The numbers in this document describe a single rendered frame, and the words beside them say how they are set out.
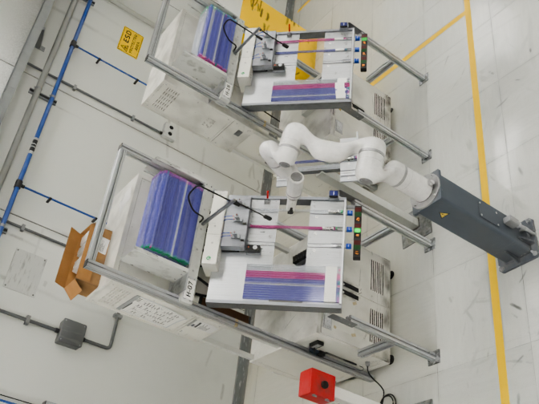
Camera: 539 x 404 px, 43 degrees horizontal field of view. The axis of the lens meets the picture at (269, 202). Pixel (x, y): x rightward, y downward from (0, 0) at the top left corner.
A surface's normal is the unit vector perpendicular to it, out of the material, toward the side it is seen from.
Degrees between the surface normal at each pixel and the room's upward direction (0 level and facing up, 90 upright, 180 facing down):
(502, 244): 90
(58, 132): 90
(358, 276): 90
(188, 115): 90
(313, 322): 0
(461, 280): 0
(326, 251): 48
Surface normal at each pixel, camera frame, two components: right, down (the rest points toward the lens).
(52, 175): 0.59, -0.42
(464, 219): -0.07, 0.79
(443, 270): -0.80, -0.41
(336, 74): -0.16, -0.58
